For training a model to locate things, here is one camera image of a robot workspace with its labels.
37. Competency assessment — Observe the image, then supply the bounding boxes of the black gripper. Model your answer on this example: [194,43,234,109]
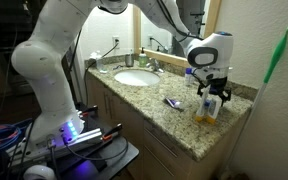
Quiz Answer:
[197,74,233,103]

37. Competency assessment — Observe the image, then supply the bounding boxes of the silver metal cup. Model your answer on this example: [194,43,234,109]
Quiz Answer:
[124,53,135,68]

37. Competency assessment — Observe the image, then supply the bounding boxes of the purple toothpaste tube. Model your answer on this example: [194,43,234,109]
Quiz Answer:
[164,96,185,111]

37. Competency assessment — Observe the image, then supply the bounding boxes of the white bottle orange cap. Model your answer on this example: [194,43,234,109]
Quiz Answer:
[206,94,222,125]

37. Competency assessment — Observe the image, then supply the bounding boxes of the small white blue-capped bottle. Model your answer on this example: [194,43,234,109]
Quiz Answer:
[184,67,193,87]

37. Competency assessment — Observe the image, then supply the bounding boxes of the chrome sink faucet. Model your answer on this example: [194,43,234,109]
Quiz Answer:
[147,57,165,74]

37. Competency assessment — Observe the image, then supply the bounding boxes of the white oval sink basin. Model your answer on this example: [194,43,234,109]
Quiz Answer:
[113,68,162,88]

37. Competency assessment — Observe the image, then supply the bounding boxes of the green soap pump bottle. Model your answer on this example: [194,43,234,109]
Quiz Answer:
[138,46,149,68]

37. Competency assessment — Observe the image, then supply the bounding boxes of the wood framed mirror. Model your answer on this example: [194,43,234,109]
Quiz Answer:
[132,0,222,73]

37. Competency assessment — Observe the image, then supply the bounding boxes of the wooden vanity cabinet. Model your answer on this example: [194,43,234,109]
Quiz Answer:
[85,71,252,180]

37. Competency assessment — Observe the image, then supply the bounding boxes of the black orange clamp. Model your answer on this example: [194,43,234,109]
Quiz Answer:
[102,123,123,142]
[79,104,99,118]

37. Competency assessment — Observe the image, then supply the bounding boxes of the black robot cart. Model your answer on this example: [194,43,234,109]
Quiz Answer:
[50,114,140,180]

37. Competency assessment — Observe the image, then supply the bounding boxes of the white round device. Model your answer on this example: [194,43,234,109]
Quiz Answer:
[23,164,57,180]

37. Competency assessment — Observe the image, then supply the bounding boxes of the green handled mop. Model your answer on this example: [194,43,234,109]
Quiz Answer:
[217,26,288,180]

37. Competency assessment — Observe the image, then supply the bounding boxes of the white wall outlet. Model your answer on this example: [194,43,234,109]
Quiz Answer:
[112,35,121,50]

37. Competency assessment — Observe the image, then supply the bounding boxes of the black power cable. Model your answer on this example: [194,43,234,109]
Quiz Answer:
[83,39,120,105]

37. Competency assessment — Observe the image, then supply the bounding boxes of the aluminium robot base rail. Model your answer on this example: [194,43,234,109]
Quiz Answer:
[7,128,104,168]

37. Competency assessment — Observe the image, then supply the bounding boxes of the blue red cable bundle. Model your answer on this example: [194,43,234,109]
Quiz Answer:
[0,123,23,156]

